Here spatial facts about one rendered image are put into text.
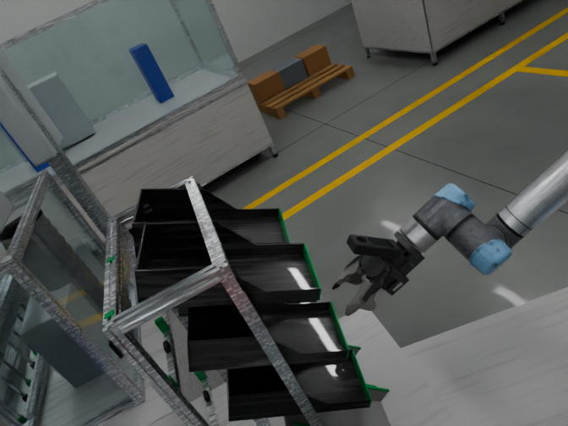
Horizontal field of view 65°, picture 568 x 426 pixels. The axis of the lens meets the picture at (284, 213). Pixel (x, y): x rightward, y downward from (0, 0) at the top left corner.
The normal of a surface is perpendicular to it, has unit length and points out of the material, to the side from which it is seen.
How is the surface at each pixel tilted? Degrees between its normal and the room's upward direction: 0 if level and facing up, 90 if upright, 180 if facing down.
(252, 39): 90
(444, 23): 90
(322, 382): 25
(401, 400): 0
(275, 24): 90
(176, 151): 90
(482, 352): 0
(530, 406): 0
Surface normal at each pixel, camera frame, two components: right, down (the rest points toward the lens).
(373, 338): -0.36, -0.77
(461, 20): 0.44, 0.36
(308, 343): 0.07, -0.87
